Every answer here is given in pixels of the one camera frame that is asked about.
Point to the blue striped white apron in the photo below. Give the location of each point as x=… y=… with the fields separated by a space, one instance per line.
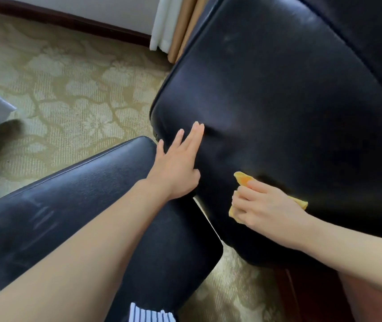
x=147 y=314

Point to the red-brown wooden table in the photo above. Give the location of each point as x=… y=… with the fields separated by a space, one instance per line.
x=311 y=298

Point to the person's left forearm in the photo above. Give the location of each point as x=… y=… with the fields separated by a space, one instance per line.
x=77 y=261

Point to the brown curtain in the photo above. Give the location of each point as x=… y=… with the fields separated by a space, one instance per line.
x=186 y=26

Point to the person's left hand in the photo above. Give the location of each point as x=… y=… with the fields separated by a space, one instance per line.
x=176 y=174

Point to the person's right forearm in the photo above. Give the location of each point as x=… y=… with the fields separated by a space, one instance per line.
x=362 y=254

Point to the black leather chair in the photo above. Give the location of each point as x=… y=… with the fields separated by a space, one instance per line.
x=278 y=97

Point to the person's right hand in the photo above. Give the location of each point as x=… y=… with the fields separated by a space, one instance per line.
x=271 y=214

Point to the dark wooden baseboard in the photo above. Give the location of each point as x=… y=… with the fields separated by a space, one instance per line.
x=60 y=18

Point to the yellow cleaning cloth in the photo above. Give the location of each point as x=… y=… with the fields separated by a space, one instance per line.
x=243 y=179

